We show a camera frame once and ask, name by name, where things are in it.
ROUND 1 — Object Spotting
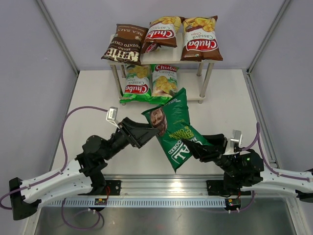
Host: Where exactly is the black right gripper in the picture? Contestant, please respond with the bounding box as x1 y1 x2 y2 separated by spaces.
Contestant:
181 133 240 177

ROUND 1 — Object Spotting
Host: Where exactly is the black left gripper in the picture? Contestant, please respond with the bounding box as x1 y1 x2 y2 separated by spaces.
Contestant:
102 117 160 161

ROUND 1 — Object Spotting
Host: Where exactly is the green Real hand cooked bag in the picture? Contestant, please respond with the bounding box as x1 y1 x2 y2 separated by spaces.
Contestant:
142 88 212 171

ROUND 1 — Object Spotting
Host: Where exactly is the green Chuba cassava chips bag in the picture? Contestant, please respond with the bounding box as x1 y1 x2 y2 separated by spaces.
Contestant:
120 65 152 104

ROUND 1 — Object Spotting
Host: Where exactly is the brown Kettle potato chips bag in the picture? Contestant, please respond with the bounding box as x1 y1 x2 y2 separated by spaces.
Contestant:
101 24 149 65

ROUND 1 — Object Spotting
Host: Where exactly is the brown Chuba cassava chips bag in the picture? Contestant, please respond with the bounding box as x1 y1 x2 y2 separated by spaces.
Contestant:
181 15 223 62

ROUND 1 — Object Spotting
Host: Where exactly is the brown Chuba bag text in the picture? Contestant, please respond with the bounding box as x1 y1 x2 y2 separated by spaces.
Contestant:
141 16 184 54

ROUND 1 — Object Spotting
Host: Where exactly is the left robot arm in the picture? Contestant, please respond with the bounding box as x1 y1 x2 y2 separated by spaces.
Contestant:
9 118 160 220

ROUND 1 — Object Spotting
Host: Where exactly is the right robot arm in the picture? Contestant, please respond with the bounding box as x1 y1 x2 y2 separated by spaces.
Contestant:
183 132 313 203

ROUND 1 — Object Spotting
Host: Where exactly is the white two-tier shelf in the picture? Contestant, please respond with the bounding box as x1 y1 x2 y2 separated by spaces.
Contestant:
105 32 216 106

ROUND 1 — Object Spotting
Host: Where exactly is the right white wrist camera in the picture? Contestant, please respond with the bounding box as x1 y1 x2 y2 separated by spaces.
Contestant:
224 130 243 155

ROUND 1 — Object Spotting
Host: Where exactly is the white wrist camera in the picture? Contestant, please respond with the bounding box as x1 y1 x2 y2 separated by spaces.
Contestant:
106 107 120 129
224 130 243 155

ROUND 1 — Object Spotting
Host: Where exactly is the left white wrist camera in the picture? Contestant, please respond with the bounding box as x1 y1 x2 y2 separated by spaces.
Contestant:
106 107 120 129

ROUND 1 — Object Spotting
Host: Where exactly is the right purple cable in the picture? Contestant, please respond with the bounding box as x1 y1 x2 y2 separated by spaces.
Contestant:
205 122 313 213

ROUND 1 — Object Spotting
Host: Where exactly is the aluminium mounting rail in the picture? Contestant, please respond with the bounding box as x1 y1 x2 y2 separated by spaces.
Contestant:
33 177 298 199

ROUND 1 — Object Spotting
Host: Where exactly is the white slotted cable duct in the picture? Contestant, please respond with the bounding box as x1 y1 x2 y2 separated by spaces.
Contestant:
48 197 226 208

